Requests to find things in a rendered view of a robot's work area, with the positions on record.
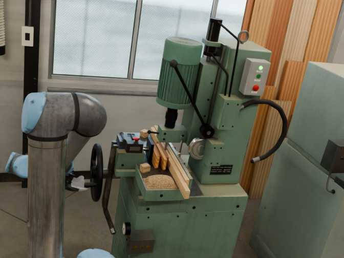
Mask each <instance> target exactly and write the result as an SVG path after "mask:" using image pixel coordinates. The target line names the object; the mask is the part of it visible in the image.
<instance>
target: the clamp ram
mask: <svg viewBox="0 0 344 258"><path fill-rule="evenodd" d="M143 150H144V151H145V153H146V155H147V157H148V160H149V161H151V160H152V157H153V151H154V143H153V142H152V140H151V138H150V137H148V138H147V143H146V146H143Z"/></svg>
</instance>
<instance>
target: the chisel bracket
mask: <svg viewBox="0 0 344 258"><path fill-rule="evenodd" d="M157 132H159V134H157V138H158V140H159V142H165V143H181V139H180V135H184V137H185V139H184V140H183V143H185V141H186V136H187V129H186V128H185V126H183V125H175V127H174V128H167V127H165V124H159V125H158V130H157Z"/></svg>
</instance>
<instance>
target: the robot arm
mask: <svg viewBox="0 0 344 258"><path fill-rule="evenodd" d="M106 122H107V115H106V111H105V108H104V107H103V105H102V104H101V103H100V102H99V101H98V100H97V99H95V98H94V97H92V96H90V95H87V94H84V93H75V92H74V93H51V92H41V93H30V94H28V95H27V96H26V98H25V101H24V105H23V110H22V115H21V128H22V131H23V132H24V133H26V134H27V138H28V155H21V154H18V153H14V152H12V153H11V155H10V157H9V160H8V163H7V165H6V168H5V171H6V172H8V173H9V174H14V175H17V176H18V177H21V178H28V212H27V258H64V257H63V226H64V210H65V189H66V190H69V191H84V190H88V189H89V188H85V187H84V176H79V177H78V178H74V175H73V172H74V169H73V168H74V167H73V164H74V162H73V160H74V159H75V158H76V156H77V155H78V154H79V152H80V151H81V150H82V149H83V147H84V146H85V145H86V143H87V142H88V141H89V140H90V138H91V137H95V136H97V135H99V134H100V133H101V132H102V130H103V129H104V127H105V125H106ZM77 258H115V257H114V256H113V255H111V254H110V253H109V252H107V251H105V250H102V249H97V248H94V249H87V250H84V251H82V252H81V253H80V254H79V255H78V257H77Z"/></svg>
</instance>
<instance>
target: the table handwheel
mask: <svg viewBox="0 0 344 258"><path fill-rule="evenodd" d="M96 158H97V165H96ZM108 175H109V169H103V155H102V149H101V146H100V144H99V143H95V144H94V146H93V149H92V154H91V165H90V182H91V183H97V184H96V187H91V196H92V199H93V201H94V202H98V201H99V199H100V197H101V192H102V184H103V176H108Z"/></svg>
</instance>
